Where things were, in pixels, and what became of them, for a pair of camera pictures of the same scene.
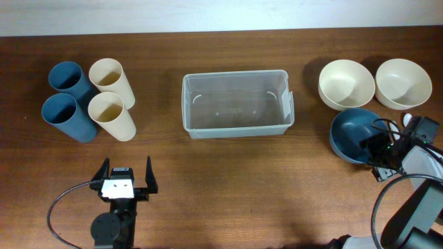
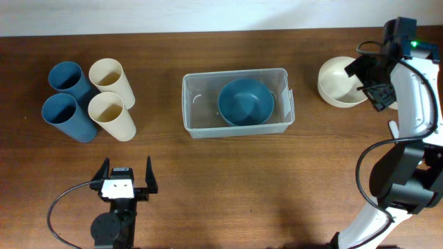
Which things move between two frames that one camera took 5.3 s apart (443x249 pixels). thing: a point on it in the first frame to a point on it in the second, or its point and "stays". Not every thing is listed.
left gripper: (142, 194) stays
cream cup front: (109, 110) stays
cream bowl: (344, 84) stays
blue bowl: (349, 128) to (246, 102)
